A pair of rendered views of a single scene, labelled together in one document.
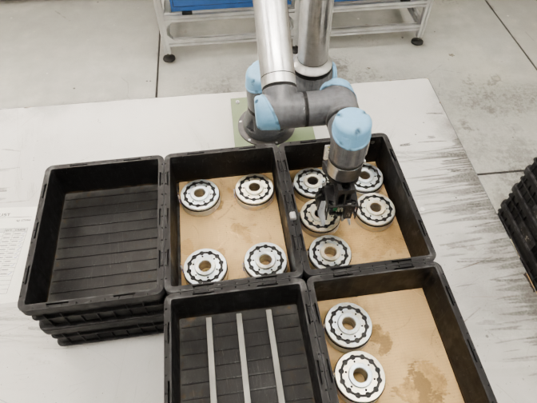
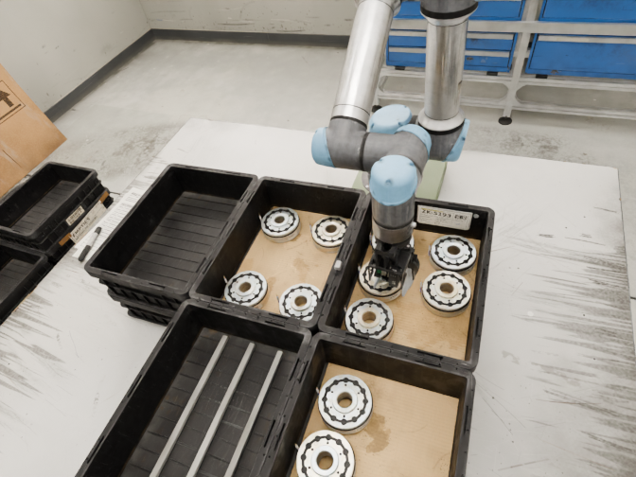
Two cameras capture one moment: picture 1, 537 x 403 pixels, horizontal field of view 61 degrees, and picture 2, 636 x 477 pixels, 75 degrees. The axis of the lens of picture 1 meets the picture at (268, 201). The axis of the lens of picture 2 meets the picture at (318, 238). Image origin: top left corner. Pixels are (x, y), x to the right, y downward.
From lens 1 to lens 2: 0.41 m
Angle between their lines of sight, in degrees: 23
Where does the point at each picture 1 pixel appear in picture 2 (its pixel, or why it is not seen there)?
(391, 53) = (621, 143)
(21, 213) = not seen: hidden behind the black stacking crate
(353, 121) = (390, 169)
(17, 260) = not seen: hidden behind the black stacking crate
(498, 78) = not seen: outside the picture
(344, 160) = (379, 214)
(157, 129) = (297, 159)
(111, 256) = (185, 253)
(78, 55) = (303, 94)
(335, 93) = (398, 139)
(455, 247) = (551, 373)
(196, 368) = (191, 378)
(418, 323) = (431, 436)
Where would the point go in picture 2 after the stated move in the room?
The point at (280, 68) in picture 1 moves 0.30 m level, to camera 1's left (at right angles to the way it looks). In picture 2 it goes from (348, 101) to (222, 81)
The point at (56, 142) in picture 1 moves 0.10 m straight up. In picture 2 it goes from (215, 151) to (206, 131)
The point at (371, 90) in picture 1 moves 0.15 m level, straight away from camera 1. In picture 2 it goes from (534, 167) to (555, 143)
